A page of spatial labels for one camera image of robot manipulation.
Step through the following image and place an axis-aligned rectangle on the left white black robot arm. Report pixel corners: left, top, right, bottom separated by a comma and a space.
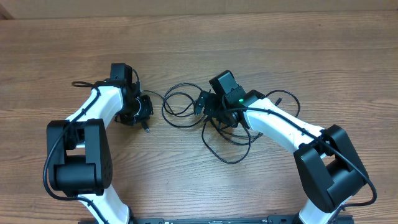
42, 63, 153, 223

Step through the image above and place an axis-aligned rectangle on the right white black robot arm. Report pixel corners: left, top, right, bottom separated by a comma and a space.
193, 70, 377, 223

